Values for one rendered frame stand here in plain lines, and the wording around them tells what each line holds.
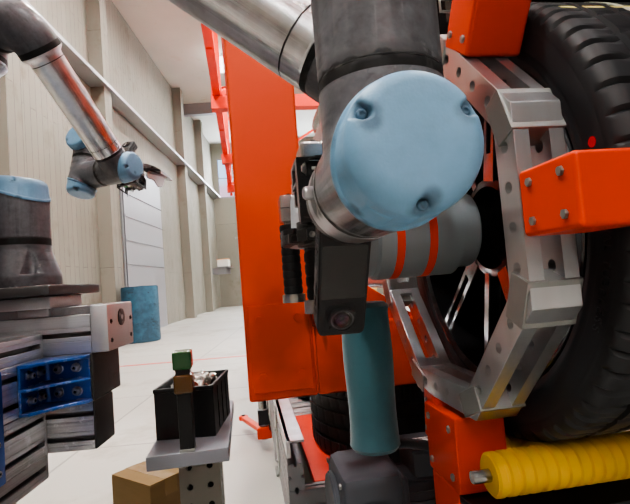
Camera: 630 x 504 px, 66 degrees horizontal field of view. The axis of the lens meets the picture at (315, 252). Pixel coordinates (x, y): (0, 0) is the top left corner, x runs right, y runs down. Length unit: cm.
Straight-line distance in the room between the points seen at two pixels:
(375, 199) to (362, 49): 9
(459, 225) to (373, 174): 52
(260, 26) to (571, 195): 31
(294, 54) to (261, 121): 77
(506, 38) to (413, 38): 42
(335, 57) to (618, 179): 31
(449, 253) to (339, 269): 35
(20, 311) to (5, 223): 17
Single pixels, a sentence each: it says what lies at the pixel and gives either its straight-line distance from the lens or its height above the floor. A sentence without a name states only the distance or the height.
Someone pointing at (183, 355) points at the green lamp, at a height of 65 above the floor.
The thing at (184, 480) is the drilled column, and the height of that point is 32.
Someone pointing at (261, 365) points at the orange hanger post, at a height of 60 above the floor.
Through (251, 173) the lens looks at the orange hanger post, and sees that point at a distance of 116.
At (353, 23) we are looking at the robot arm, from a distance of 29.
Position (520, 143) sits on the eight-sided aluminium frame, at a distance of 58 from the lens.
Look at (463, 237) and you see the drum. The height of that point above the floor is 83.
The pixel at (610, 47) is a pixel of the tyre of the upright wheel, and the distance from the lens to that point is 65.
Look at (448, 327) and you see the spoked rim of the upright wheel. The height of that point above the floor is 68.
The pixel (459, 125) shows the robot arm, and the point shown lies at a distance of 26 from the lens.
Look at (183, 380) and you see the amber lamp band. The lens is 109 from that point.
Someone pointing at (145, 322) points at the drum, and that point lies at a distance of 833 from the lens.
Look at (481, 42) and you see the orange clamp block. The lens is 69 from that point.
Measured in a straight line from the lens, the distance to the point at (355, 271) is 43.
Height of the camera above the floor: 79
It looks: 3 degrees up
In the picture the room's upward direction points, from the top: 5 degrees counter-clockwise
